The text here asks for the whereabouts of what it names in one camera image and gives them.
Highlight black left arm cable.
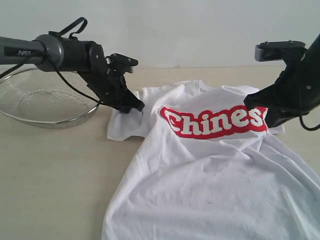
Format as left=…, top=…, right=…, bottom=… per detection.
left=0, top=16, right=103, bottom=104

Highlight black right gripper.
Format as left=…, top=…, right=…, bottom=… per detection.
left=243, top=67, right=320, bottom=129

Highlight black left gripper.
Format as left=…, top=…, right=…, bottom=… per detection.
left=79, top=67, right=145, bottom=113

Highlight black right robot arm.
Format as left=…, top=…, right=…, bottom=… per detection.
left=244, top=37, right=320, bottom=132

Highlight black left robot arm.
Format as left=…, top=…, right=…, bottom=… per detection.
left=0, top=32, right=145, bottom=114

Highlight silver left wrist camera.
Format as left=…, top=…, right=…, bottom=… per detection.
left=105, top=53, right=139, bottom=76

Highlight metal wire mesh basket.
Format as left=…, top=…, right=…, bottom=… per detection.
left=0, top=67, right=99, bottom=129

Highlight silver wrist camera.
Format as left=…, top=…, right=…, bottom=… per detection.
left=254, top=40, right=307, bottom=69
left=105, top=53, right=139, bottom=76

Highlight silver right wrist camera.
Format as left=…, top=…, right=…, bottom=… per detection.
left=254, top=40, right=307, bottom=69

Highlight white t-shirt red logo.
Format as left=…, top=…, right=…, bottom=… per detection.
left=101, top=80, right=320, bottom=240

